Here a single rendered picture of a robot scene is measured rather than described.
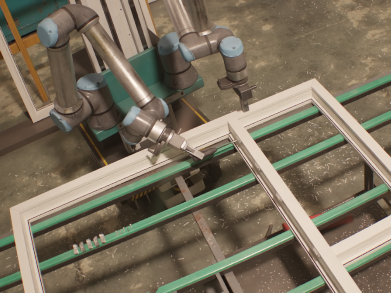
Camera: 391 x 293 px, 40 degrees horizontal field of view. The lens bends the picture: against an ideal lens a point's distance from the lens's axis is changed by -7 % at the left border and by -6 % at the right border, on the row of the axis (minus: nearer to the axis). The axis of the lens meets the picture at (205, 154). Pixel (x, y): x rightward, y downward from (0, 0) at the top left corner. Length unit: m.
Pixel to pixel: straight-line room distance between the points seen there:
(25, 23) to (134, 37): 2.94
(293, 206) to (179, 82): 1.23
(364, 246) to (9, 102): 3.73
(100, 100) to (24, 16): 3.06
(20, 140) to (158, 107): 2.12
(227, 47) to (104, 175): 0.74
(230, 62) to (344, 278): 0.98
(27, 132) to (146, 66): 1.62
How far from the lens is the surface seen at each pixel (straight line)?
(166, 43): 2.98
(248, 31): 4.81
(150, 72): 3.13
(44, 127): 4.41
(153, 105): 2.46
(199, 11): 2.87
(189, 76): 3.06
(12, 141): 4.45
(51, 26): 2.38
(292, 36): 4.65
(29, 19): 5.86
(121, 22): 3.03
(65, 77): 2.60
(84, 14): 2.44
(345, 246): 1.94
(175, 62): 2.99
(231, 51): 2.25
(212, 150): 2.34
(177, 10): 2.45
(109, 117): 2.96
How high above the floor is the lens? 2.51
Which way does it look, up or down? 43 degrees down
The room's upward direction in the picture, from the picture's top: 16 degrees counter-clockwise
